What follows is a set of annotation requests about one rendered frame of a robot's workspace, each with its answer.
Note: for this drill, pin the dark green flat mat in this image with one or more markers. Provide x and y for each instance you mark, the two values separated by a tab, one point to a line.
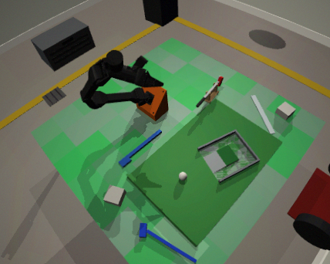
199	202

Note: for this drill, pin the white golf ball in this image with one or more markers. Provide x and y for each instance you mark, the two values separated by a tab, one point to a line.
183	176

